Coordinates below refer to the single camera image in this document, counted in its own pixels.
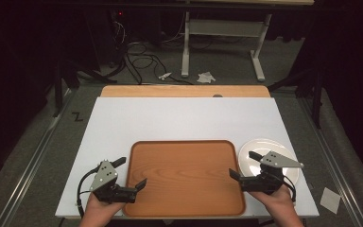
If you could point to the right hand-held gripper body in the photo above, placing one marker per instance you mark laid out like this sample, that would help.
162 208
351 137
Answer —
274 159

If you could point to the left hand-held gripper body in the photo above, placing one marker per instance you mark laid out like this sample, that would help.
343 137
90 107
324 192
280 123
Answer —
104 176

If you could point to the white plate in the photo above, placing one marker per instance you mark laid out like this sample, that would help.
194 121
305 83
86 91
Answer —
249 154

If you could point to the wooden tray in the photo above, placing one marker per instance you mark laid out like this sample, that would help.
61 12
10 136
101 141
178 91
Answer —
184 176

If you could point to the person's left hand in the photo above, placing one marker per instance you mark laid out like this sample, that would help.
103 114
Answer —
102 209

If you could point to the person's right hand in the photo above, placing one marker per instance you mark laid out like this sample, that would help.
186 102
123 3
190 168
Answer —
279 203

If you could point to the flat white paper square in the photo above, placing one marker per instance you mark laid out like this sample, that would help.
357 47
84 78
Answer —
330 200

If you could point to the white board sheet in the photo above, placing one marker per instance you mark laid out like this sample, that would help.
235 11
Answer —
176 119

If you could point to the black stand leg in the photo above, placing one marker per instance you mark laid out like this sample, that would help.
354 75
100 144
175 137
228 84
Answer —
58 91
317 94

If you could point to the crumpled white paper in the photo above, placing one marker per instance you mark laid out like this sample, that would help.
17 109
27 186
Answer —
206 77

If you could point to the small white scrap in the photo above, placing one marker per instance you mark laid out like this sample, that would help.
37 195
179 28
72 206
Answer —
164 76

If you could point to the white metal stand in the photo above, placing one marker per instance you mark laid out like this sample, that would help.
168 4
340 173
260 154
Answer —
220 27

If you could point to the metal floor rail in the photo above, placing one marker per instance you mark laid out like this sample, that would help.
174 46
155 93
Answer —
34 157
331 151

